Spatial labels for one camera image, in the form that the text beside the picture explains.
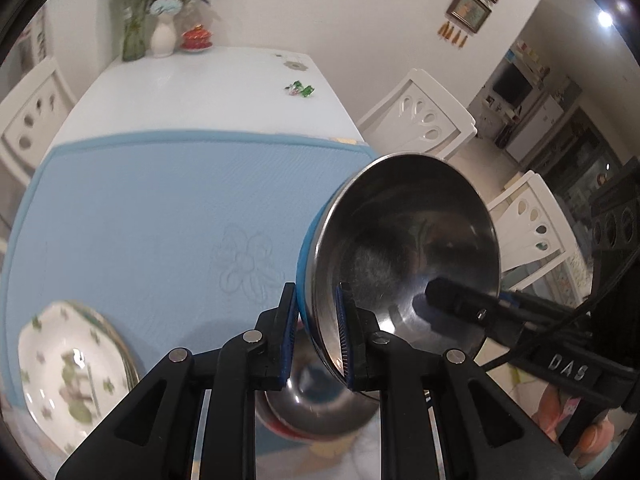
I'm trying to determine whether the light blue table mat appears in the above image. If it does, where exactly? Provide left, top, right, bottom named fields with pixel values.
left=0, top=130, right=378, bottom=461

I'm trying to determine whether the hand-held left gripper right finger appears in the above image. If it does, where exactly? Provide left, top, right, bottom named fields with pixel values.
left=335, top=281, right=583, bottom=480

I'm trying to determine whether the black television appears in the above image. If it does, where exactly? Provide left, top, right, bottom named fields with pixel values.
left=492, top=62, right=533, bottom=108

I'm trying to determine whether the hanging wall ornament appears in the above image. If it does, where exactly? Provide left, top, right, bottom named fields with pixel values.
left=437, top=22, right=471, bottom=48

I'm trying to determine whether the blue steel bowl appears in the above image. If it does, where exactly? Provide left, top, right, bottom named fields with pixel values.
left=295, top=152, right=502, bottom=378

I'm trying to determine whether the black cable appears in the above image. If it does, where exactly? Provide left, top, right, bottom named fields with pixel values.
left=477, top=285, right=601, bottom=373

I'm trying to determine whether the dark display cabinet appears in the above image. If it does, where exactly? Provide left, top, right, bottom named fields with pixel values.
left=530, top=105, right=626, bottom=211

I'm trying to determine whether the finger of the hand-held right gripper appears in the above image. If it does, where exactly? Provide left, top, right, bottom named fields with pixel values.
left=424, top=275, right=532, bottom=334
left=500, top=288, right=592, bottom=327

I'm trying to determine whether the red steel bowl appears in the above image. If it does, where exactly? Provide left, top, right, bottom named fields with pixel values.
left=255, top=325, right=381, bottom=443

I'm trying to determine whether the gold rimmed plate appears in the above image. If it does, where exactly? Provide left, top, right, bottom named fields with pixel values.
left=80, top=305, right=143, bottom=391

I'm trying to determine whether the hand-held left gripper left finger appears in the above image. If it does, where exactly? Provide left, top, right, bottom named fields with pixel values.
left=54, top=282, right=298, bottom=480

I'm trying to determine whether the white dining chair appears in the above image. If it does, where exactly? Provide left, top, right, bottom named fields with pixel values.
left=0, top=57, right=76, bottom=186
left=485, top=170, right=583, bottom=291
left=356, top=67, right=478, bottom=161

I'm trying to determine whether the pink printed cloth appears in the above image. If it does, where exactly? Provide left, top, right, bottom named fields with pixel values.
left=532, top=385, right=631, bottom=471

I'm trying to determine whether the white tree print plate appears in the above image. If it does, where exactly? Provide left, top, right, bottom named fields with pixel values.
left=70, top=301, right=138, bottom=396
left=17, top=301, right=133, bottom=456

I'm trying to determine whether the red lidded teacup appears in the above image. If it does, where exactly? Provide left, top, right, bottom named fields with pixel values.
left=180, top=24, right=215, bottom=55

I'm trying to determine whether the white ceramic vase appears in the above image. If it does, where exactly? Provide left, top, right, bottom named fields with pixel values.
left=150, top=16, right=177, bottom=58

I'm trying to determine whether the green glass vase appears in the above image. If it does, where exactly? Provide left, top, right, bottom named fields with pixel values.
left=121, top=15, right=151, bottom=62

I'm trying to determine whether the white low cabinet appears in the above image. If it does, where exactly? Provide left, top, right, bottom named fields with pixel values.
left=505, top=95, right=566, bottom=163

